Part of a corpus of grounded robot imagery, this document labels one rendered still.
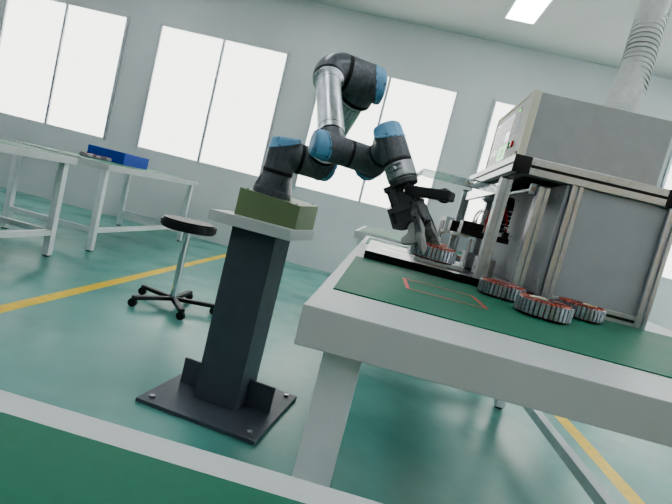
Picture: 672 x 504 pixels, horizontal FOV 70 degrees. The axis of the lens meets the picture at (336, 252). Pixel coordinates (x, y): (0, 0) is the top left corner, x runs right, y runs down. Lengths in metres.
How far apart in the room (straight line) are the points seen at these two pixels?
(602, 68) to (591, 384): 6.50
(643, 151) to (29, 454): 1.55
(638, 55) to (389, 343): 2.72
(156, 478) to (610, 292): 1.35
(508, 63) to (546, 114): 5.20
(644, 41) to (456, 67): 3.67
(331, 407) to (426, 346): 0.15
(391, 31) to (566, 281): 5.54
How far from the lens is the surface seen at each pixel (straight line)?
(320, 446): 0.66
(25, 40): 8.25
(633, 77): 3.06
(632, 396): 0.65
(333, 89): 1.45
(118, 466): 0.22
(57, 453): 0.23
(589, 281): 1.44
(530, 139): 1.50
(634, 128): 1.60
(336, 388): 0.63
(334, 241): 6.29
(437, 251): 1.14
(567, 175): 1.40
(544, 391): 0.62
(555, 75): 6.82
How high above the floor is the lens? 0.87
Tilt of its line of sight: 5 degrees down
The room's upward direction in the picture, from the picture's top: 14 degrees clockwise
